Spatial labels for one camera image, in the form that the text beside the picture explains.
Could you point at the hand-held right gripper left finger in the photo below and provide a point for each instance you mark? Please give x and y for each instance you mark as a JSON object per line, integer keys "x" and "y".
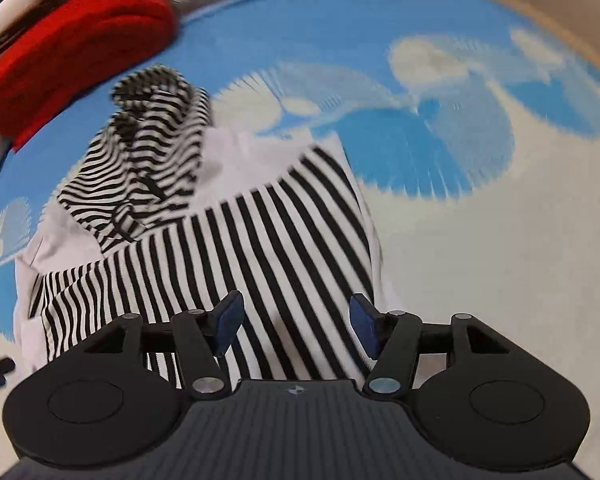
{"x": 228, "y": 321}

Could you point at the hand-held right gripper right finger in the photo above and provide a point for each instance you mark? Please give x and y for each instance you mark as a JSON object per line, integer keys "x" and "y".
{"x": 362, "y": 321}

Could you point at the black white striped hooded top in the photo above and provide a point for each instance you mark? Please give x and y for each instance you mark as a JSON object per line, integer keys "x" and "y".
{"x": 280, "y": 235}

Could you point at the cream folded clothes stack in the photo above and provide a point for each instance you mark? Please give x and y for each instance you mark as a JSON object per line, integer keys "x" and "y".
{"x": 25, "y": 5}

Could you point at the blue white patterned bed mat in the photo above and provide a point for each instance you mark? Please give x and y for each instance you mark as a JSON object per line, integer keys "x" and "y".
{"x": 340, "y": 25}

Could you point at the red folded blanket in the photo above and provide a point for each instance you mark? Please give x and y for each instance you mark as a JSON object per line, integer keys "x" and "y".
{"x": 80, "y": 45}

